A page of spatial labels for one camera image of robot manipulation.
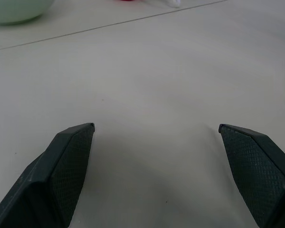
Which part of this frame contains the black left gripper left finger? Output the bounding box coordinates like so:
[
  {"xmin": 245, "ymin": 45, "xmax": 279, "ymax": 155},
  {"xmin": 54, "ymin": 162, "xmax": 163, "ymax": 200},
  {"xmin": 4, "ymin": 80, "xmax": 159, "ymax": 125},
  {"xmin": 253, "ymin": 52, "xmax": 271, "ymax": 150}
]
[{"xmin": 0, "ymin": 122, "xmax": 96, "ymax": 228}]

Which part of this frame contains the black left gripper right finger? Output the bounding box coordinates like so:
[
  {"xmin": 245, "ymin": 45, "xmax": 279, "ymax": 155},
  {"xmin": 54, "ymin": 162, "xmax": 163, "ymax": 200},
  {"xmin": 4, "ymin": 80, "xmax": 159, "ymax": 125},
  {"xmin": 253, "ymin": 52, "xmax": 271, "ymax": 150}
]
[{"xmin": 218, "ymin": 123, "xmax": 285, "ymax": 228}]

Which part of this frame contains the white object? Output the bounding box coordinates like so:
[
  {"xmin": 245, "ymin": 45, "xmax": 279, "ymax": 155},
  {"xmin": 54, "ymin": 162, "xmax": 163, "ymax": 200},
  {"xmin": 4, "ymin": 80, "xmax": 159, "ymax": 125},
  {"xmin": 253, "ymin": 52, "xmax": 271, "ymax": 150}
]
[{"xmin": 165, "ymin": 0, "xmax": 181, "ymax": 9}]

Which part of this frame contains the pale green bowl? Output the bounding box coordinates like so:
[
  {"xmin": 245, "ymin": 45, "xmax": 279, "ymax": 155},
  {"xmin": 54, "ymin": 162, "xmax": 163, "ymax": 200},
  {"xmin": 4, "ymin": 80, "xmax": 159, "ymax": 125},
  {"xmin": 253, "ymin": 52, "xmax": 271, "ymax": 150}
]
[{"xmin": 0, "ymin": 0, "xmax": 56, "ymax": 26}]

